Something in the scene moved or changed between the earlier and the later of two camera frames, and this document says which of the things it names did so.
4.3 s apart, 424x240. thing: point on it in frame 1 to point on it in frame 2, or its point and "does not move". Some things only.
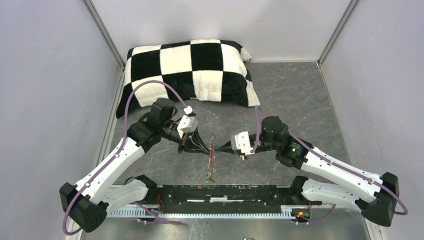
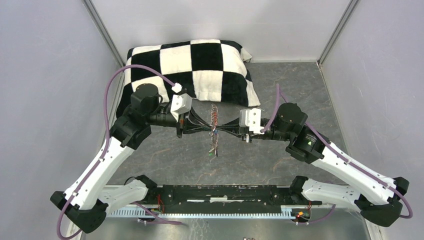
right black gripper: x=228 y=144 to x=233 y=126
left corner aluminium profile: x=97 y=21 does not move
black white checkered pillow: x=210 y=70 does not move
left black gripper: x=192 y=142 to x=192 y=123
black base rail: x=218 y=199 does not move
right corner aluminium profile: x=353 y=5 does not move
